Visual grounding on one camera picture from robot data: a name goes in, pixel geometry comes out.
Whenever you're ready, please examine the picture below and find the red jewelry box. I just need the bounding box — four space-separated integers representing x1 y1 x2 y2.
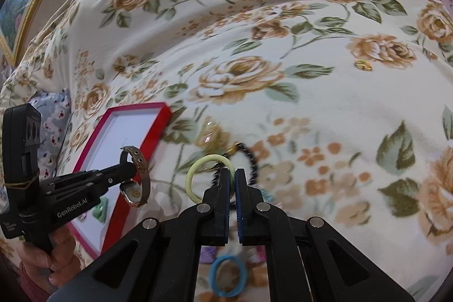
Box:
69 102 173 258

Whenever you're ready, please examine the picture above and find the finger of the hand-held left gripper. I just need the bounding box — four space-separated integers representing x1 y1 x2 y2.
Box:
93 163 138 190

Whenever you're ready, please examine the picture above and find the yellow ring bangle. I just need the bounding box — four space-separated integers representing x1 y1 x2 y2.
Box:
186 153 234 205

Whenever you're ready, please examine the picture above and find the person's left hand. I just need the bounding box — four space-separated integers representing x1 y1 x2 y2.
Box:
19 227 85 293

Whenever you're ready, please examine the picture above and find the black bead bracelet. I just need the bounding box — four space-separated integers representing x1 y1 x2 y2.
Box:
210 143 260 211

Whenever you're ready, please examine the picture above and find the cream floral blanket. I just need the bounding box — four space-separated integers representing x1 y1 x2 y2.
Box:
0 0 453 302

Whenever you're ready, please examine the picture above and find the person's left forearm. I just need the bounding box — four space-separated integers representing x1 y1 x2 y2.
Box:
19 263 52 302

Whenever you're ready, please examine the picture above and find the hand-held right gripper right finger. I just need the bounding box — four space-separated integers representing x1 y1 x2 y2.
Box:
234 168 416 302

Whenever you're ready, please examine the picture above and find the gold flower brooch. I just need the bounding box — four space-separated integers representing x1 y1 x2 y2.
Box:
196 118 229 150

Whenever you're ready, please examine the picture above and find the blue hair tie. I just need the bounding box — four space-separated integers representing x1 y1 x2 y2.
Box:
209 254 248 296

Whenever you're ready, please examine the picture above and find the grey floral pillow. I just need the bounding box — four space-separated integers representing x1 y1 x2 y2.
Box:
26 90 73 182

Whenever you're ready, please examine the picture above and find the green plastic chain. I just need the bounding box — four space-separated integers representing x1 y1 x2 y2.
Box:
93 199 110 222

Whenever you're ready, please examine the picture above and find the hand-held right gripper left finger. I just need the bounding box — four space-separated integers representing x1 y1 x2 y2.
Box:
46 168 232 302

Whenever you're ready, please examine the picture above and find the gold wristwatch with leather strap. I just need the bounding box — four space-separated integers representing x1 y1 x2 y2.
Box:
118 145 151 208

